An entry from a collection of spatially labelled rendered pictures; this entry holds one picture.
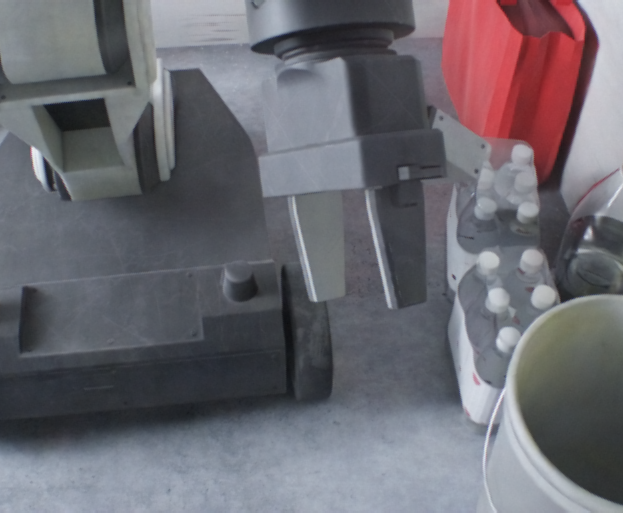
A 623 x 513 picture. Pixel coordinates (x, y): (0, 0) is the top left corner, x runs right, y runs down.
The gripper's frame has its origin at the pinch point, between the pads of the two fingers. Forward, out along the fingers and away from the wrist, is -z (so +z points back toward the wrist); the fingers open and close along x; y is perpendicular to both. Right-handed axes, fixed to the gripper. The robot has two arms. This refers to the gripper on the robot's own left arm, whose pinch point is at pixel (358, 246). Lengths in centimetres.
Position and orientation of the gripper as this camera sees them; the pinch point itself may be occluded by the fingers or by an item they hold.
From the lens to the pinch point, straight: 44.0
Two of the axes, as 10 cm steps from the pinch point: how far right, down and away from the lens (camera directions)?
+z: -1.2, -9.9, -0.9
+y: 8.0, -1.5, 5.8
